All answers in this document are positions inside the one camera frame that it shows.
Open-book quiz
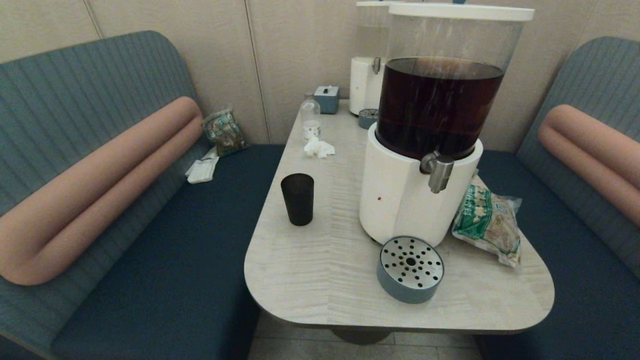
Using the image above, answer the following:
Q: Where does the small grey drip tray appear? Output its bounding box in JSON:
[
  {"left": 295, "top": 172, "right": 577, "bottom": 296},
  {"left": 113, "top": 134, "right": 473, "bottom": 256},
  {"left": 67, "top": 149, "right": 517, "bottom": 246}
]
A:
[{"left": 358, "top": 108, "right": 381, "bottom": 130}]

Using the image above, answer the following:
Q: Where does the blue grey tissue box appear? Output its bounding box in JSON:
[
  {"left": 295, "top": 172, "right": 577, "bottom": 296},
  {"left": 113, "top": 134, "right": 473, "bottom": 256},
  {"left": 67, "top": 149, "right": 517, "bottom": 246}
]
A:
[{"left": 313, "top": 85, "right": 340, "bottom": 115}]

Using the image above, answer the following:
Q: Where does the large white dispenser lid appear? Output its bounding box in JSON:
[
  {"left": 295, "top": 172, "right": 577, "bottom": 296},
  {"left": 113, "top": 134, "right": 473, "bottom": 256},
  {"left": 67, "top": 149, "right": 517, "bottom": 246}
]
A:
[{"left": 388, "top": 2, "right": 536, "bottom": 22}]

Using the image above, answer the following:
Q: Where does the large dark tea dispenser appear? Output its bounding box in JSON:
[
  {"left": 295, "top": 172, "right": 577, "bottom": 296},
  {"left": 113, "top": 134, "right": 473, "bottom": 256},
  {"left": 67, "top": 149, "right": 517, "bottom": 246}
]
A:
[{"left": 358, "top": 15, "right": 526, "bottom": 248}]

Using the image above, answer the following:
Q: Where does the black plastic cup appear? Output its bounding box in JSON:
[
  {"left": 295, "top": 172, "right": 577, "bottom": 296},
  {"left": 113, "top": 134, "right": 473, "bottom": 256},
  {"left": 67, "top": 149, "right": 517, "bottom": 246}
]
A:
[{"left": 280, "top": 173, "right": 315, "bottom": 227}]

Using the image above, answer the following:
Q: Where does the long pink bolster cushion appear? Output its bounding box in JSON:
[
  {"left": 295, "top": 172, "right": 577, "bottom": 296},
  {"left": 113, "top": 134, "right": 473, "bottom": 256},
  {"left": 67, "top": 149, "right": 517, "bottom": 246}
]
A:
[{"left": 0, "top": 96, "right": 204, "bottom": 286}]

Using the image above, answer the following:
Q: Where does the white napkin pack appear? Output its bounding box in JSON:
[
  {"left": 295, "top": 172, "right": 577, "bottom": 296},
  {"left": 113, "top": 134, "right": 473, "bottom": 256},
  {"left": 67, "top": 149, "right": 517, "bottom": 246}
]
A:
[{"left": 185, "top": 146, "right": 220, "bottom": 185}]

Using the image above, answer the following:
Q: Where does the crumpled white tissue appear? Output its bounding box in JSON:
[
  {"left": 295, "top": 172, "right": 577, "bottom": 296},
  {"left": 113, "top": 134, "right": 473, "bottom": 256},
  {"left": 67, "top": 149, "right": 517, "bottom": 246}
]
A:
[{"left": 303, "top": 137, "right": 336, "bottom": 159}]

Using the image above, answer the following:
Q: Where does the blue bench with short bolster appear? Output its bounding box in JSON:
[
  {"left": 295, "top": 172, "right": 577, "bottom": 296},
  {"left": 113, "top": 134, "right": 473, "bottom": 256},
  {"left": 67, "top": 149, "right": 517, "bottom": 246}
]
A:
[{"left": 472, "top": 36, "right": 640, "bottom": 360}]

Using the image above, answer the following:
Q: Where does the clear plastic bottle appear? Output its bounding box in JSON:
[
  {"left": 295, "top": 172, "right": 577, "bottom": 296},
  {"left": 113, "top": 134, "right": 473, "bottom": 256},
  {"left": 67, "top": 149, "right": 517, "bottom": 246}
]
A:
[{"left": 300, "top": 93, "right": 322, "bottom": 140}]

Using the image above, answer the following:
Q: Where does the blue bench with long bolster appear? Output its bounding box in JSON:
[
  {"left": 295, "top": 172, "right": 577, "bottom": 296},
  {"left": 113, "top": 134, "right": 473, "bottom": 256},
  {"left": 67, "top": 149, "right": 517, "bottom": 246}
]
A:
[{"left": 0, "top": 30, "right": 286, "bottom": 360}]

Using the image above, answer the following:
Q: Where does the large grey perforated drip tray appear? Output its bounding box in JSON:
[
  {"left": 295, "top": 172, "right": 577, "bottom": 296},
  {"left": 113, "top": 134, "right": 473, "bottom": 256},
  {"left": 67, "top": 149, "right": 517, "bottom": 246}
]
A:
[{"left": 376, "top": 236, "right": 445, "bottom": 304}]

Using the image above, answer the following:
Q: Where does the small white water dispenser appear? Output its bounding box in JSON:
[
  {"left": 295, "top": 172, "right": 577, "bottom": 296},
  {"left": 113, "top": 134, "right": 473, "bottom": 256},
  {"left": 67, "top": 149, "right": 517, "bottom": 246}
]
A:
[{"left": 349, "top": 1, "right": 396, "bottom": 117}]

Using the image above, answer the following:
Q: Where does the green printed snack bag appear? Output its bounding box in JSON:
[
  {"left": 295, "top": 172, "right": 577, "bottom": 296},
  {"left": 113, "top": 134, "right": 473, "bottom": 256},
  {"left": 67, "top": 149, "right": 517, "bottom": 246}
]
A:
[{"left": 451, "top": 175, "right": 523, "bottom": 268}]

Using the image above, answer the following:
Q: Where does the dark foil snack bag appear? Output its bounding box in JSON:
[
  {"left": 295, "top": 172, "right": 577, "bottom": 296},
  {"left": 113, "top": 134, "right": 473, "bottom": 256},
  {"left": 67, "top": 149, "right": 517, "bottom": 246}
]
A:
[{"left": 202, "top": 106, "right": 249, "bottom": 158}]

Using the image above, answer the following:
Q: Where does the large metal dispenser tap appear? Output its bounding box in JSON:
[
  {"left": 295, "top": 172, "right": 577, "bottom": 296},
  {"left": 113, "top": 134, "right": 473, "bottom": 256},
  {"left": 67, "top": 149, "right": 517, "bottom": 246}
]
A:
[{"left": 419, "top": 151, "right": 455, "bottom": 194}]

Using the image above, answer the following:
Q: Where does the golden table pedestal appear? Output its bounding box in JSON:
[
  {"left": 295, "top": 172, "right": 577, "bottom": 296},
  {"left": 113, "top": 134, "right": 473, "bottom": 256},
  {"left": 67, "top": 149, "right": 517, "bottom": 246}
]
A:
[{"left": 330, "top": 327, "right": 393, "bottom": 346}]

